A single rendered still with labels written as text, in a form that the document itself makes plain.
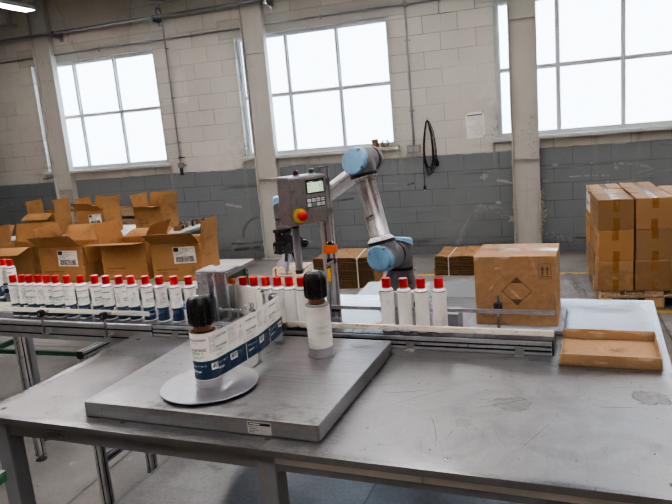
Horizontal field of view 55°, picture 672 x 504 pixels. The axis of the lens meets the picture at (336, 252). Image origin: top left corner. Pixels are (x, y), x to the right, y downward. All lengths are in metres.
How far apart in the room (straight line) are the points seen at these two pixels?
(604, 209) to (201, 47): 5.51
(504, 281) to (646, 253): 3.23
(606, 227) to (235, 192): 4.95
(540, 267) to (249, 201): 6.50
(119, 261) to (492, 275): 2.69
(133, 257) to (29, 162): 6.36
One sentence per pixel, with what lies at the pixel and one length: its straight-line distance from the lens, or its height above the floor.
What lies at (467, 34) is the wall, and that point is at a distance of 7.83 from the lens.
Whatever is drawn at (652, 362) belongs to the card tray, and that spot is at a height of 0.86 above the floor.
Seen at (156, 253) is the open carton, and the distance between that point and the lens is 4.20.
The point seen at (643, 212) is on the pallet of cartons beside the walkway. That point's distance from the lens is 5.60.
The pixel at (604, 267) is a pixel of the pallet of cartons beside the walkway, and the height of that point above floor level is 0.34.
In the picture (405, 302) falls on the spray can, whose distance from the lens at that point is 2.37.
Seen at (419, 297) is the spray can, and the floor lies 1.02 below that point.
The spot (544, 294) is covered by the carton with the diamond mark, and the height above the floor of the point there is 0.97.
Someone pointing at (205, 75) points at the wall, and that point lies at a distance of 8.84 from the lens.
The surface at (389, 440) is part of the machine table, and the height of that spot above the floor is 0.83.
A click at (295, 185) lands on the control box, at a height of 1.44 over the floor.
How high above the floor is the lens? 1.65
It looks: 11 degrees down
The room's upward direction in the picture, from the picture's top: 5 degrees counter-clockwise
